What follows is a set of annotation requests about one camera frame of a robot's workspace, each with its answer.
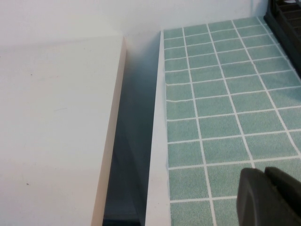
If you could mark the white side cabinet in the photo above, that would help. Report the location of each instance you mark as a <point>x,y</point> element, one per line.
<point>51,117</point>

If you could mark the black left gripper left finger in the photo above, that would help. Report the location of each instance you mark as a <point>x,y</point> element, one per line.
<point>254,202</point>

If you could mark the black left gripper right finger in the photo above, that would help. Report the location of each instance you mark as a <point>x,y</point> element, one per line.
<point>287,188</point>

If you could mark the black plastic crate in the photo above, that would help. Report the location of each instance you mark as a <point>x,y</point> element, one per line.
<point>285,37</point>

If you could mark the green checked tablecloth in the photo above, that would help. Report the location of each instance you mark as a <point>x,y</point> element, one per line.
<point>211,117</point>

